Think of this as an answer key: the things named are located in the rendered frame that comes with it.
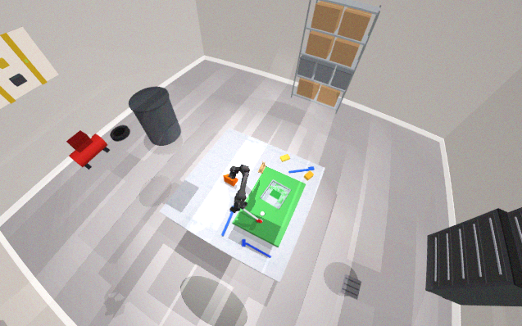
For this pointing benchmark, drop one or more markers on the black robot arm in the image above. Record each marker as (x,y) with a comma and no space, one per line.
(241,194)

